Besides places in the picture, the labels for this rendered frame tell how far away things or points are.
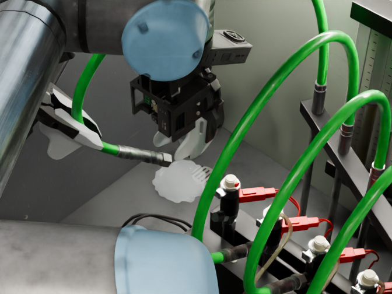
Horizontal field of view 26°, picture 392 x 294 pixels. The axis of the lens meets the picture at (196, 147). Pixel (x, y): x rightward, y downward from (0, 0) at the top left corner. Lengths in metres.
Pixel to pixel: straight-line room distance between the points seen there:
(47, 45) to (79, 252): 0.31
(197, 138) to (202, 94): 0.09
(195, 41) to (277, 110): 0.77
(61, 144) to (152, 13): 0.39
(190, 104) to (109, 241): 0.52
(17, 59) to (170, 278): 0.30
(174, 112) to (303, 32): 0.47
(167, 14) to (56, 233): 0.33
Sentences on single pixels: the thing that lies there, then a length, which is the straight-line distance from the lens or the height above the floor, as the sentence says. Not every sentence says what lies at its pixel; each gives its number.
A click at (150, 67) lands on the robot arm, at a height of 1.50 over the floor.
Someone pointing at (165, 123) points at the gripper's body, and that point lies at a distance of 0.98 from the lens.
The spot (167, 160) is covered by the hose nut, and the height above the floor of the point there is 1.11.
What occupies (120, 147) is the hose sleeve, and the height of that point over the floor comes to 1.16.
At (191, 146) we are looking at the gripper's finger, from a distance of 1.05.
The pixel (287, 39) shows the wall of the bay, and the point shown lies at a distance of 1.41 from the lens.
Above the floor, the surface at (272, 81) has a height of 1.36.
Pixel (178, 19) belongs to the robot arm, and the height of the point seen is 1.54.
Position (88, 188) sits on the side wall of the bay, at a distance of 1.53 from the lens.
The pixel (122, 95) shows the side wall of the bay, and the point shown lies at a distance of 1.46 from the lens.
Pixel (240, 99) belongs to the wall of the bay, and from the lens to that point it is 1.59.
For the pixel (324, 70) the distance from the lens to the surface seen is 1.26.
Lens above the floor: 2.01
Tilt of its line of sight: 46 degrees down
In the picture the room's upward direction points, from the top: straight up
